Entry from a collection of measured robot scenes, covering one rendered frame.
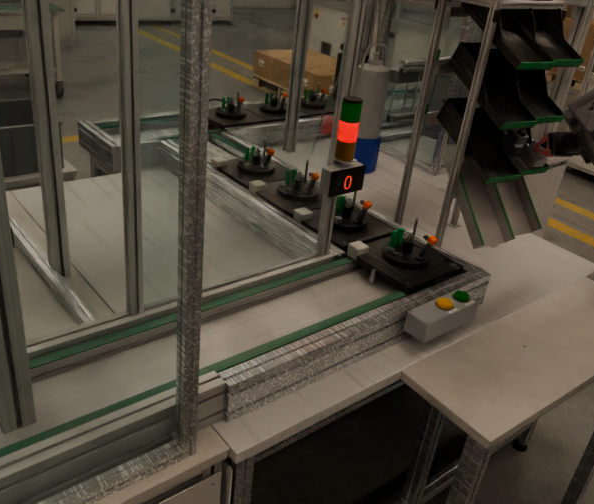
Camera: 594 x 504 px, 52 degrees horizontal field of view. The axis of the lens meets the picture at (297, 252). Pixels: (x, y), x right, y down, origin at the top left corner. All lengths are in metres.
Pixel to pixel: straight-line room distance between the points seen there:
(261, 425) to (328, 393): 0.19
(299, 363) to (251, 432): 0.18
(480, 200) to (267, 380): 0.96
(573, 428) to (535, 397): 1.39
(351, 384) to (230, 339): 0.30
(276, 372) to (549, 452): 1.69
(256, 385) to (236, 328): 0.22
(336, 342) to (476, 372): 0.38
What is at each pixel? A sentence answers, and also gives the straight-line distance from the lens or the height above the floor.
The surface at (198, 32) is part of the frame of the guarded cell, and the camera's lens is 0.86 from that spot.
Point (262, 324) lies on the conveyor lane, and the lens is 1.51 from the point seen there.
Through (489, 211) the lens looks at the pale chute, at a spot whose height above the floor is 1.06.
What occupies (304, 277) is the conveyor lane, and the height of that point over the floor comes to 0.94.
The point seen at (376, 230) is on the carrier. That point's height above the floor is 0.97.
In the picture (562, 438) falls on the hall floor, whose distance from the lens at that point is 2.90.
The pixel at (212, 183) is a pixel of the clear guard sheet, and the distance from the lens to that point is 1.41.
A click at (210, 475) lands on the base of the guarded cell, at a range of 1.32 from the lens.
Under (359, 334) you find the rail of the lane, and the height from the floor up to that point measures 0.95.
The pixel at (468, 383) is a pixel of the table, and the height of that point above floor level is 0.86.
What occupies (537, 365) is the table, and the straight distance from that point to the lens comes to 1.70.
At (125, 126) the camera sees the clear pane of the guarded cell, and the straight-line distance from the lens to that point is 0.86.
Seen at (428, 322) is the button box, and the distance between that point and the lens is 1.54.
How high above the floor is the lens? 1.79
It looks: 29 degrees down
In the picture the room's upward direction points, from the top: 7 degrees clockwise
